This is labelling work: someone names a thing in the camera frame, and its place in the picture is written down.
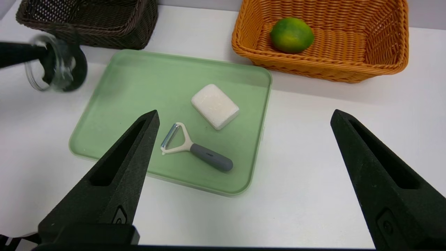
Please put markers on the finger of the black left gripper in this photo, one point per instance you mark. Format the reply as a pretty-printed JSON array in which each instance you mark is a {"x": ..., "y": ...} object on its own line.
[{"x": 17, "y": 54}]

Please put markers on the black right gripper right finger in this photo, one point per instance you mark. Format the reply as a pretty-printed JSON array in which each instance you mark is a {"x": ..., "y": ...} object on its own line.
[{"x": 390, "y": 209}]

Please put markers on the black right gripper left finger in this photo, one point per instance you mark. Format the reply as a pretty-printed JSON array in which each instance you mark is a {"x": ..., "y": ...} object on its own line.
[{"x": 132, "y": 167}]

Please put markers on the green lime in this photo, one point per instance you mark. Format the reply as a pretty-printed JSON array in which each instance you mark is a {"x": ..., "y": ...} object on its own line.
[{"x": 292, "y": 35}]

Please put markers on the orange wicker basket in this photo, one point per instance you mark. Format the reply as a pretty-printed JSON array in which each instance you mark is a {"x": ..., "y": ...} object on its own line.
[{"x": 348, "y": 52}]

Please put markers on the light green plastic tray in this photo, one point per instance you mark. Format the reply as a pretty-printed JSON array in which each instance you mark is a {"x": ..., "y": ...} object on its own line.
[{"x": 139, "y": 87}]

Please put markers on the dark brown wicker basket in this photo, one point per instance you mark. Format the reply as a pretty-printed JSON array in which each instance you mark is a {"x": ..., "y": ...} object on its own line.
[{"x": 104, "y": 21}]

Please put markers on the white soap bar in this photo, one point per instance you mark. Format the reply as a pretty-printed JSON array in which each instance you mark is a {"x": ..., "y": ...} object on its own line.
[{"x": 215, "y": 106}]

